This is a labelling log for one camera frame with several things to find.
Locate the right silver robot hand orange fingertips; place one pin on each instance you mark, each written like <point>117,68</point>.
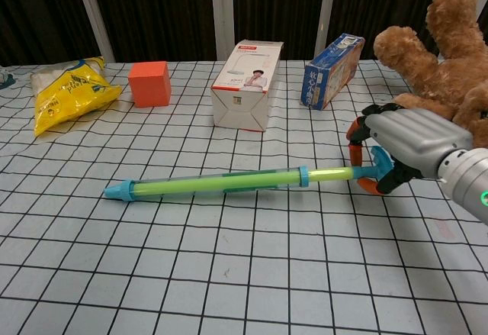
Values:
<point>415,136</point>

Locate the blue green water squirter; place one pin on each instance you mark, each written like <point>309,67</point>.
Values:
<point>213,184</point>

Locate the white black checkered tablecloth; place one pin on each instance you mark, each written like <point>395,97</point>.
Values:
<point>228,266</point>

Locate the orange cube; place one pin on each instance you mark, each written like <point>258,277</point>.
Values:
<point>149,85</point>

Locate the dark folding screen white frame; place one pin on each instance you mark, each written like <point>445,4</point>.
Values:
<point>160,10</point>

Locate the white red lamp box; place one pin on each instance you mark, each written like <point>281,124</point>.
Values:
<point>244,87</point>

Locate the yellow snack bag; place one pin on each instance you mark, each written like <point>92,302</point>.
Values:
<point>72,94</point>

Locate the brown teddy bear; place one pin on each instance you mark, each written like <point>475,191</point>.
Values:
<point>450,56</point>

